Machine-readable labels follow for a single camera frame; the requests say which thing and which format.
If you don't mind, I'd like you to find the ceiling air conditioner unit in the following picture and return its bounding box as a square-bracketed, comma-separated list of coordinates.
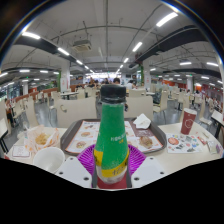
[71, 39, 93, 53]

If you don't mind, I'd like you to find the crumpled white napkin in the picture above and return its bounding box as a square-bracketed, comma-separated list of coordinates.
[132, 113, 152, 130]

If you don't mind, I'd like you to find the beige table black pedestal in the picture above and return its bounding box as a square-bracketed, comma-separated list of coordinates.
[0, 117, 9, 154]
[210, 109, 224, 139]

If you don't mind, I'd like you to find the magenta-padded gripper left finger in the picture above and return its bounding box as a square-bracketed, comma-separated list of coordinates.
[54, 143, 98, 189]

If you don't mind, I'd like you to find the group of ceiling lights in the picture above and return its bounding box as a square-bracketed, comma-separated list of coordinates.
[0, 11, 224, 88]

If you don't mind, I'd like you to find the dark brown food tray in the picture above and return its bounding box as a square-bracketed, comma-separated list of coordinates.
[59, 118, 168, 156]

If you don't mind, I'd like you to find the group of beige chairs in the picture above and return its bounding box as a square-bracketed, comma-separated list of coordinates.
[0, 87, 218, 134]

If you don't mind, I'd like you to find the red paper cup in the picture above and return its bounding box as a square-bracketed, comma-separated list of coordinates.
[180, 107, 198, 136]

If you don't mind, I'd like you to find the clear plastic packet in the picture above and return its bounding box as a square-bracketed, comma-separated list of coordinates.
[206, 139, 224, 156]

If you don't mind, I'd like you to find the white printed paper card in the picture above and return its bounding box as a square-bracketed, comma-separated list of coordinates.
[11, 145, 32, 158]

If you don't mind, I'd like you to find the colourful sticker flyer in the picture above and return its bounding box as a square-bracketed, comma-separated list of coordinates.
[165, 133, 204, 155]

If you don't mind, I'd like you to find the white polka dot mug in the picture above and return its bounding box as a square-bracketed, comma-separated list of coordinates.
[32, 146, 66, 174]

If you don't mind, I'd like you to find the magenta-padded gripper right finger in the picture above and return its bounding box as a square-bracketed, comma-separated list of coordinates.
[127, 143, 169, 189]

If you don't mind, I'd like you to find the printed paper tray liner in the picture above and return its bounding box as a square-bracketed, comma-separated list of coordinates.
[65, 120, 164, 154]

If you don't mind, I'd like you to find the beige wooden chair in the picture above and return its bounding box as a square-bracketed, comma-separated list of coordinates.
[54, 96, 98, 129]
[124, 95, 154, 121]

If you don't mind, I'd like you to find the small red sauce packet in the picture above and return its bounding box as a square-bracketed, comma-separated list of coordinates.
[197, 135, 208, 146]

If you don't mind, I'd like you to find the green drink bottle black cap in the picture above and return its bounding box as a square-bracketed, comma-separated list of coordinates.
[93, 83, 131, 185]

